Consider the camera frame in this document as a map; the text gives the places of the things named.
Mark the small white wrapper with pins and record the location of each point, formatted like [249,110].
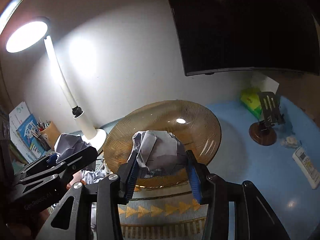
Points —
[290,142]

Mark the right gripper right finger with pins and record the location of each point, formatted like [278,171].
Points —
[198,179]

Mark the black phone stand wooden base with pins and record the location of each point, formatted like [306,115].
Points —
[262,132]

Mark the blue cover book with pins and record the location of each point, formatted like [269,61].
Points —
[27,130]

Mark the black mesh pen holder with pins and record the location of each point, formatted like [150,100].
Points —
[41,140]

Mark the white desk lamp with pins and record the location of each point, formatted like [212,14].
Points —
[29,34]

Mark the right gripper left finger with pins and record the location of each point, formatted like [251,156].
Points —
[128,173]

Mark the green tissue pack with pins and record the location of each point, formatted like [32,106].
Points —
[249,97]

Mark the white remote control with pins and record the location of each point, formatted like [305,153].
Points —
[305,164]

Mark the patterned blue woven mat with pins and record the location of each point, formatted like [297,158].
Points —
[161,207]

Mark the black wall television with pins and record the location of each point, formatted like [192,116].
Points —
[234,35]

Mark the white paper booklet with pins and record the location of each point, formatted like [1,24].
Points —
[16,117]

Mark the brown cardboard pen holder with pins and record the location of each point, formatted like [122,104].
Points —
[51,134]

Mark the amber ribbed glass bowl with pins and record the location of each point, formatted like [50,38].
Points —
[195,126]

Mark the white paper ball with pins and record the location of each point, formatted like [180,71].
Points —
[160,153]

